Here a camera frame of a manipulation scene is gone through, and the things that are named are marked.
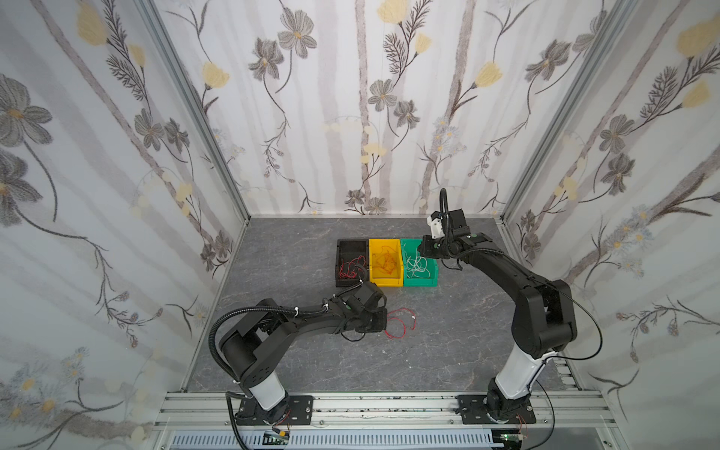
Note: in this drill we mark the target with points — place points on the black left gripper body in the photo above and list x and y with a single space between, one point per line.
377 320

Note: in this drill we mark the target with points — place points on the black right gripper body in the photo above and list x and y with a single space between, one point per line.
427 247

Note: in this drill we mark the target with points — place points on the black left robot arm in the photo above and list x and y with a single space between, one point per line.
249 343

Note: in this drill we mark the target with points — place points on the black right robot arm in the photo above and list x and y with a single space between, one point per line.
544 320

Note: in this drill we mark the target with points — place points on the green storage bin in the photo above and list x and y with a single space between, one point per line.
419 271

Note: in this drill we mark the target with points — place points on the black storage bin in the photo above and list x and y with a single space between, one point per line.
352 262

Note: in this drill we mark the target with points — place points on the yellow storage bin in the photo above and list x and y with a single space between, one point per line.
385 263

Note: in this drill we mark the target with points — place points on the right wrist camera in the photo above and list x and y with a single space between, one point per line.
436 225

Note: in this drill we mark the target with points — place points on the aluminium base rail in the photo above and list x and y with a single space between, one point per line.
397 410

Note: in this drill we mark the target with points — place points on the white slotted cable duct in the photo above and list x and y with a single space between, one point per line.
372 439

